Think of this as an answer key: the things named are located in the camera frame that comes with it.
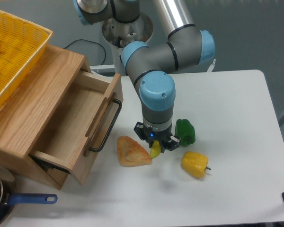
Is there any black drawer handle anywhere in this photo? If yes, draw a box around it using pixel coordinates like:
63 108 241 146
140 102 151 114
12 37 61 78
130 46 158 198
88 98 122 153

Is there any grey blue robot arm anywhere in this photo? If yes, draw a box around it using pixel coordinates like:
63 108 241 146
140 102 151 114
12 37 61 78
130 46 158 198
73 0 215 151

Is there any blue handled black pan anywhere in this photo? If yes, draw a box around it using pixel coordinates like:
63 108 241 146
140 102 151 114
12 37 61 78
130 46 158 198
0 168 58 224

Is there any white metal bracket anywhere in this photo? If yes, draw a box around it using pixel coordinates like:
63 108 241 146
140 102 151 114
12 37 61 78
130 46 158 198
206 59 216 72

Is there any yellow bell pepper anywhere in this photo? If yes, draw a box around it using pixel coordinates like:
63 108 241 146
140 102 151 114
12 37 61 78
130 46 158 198
181 151 208 179

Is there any wooden drawer cabinet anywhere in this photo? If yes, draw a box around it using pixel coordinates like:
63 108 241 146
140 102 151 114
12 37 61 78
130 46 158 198
0 45 90 189

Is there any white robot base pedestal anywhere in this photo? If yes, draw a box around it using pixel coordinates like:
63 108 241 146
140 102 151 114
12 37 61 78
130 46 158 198
102 12 153 76

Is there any green bell pepper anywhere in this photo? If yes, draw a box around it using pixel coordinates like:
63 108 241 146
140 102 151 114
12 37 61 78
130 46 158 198
175 119 196 147

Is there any black cable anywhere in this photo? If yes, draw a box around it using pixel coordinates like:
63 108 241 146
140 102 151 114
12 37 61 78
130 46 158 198
63 39 107 66

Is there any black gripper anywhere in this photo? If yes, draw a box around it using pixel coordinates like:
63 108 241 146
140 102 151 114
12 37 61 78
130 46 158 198
134 122 181 153

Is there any yellow banana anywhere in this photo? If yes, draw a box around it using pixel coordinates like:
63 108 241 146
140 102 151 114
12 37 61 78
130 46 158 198
150 140 161 159

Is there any open wooden top drawer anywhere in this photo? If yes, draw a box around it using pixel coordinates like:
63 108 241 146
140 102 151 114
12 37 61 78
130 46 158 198
29 70 123 189

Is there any triangular toasted bread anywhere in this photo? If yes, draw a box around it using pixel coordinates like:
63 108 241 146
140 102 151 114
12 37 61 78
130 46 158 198
117 136 152 167

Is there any yellow plastic basket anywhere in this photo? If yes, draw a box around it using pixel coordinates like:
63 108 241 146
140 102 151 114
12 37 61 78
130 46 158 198
0 10 53 109

